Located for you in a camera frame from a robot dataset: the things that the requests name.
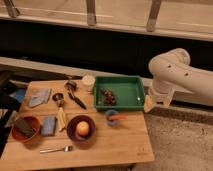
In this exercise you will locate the orange bowl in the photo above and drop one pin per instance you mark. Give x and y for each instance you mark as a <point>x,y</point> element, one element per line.
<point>33,122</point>

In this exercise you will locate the orange fruit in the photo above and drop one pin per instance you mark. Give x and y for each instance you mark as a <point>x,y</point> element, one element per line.
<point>82,128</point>

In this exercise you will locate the blue sponge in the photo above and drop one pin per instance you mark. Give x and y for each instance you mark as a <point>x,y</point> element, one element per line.
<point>48,128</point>

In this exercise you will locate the black chair frame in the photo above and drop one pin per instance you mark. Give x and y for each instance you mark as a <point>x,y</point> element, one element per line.
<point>6,102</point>

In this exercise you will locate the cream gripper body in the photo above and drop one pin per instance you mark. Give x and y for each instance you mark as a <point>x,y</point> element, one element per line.
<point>149,103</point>

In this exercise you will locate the white cup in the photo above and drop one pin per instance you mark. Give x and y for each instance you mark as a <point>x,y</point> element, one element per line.
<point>88,82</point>

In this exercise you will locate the green plastic tray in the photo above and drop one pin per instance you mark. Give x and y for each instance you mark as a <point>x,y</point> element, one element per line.
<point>128,92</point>

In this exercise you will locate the dark grapes bunch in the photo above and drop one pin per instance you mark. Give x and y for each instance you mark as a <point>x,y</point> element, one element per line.
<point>109,97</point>

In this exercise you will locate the blue object at table edge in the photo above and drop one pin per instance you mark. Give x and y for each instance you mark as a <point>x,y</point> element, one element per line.
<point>19,95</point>

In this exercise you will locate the round metal tin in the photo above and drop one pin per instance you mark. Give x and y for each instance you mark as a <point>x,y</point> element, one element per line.
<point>71,84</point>

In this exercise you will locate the grey folded cloth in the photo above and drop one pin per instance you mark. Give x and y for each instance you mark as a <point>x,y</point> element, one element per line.
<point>39,96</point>

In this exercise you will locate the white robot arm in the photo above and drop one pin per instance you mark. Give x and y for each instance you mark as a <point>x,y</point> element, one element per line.
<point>173,69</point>

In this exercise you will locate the dark purple plate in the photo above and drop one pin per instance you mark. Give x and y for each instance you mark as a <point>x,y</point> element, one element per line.
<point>71,128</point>

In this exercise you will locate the brush with cream bristles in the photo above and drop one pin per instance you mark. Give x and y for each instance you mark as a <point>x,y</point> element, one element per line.
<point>58,98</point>

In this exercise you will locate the dark eraser block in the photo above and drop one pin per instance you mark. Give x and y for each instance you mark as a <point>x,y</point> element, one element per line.
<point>24,127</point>

